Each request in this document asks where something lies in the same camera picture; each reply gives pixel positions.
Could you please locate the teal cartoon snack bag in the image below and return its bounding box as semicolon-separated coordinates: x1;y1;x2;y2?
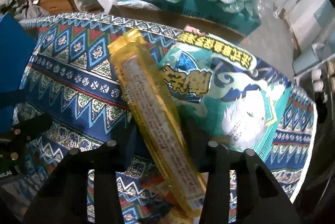
159;26;291;160

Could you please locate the blue patterned tablecloth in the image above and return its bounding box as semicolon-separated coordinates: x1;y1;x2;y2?
12;11;319;224

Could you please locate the metal shoe rack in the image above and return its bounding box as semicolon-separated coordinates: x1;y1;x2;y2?
293;38;334;123

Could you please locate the blue-edged cardboard box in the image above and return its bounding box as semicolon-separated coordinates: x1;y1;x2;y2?
1;13;36;133

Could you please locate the red orange snack packet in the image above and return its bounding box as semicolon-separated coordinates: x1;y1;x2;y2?
141;174;206;223

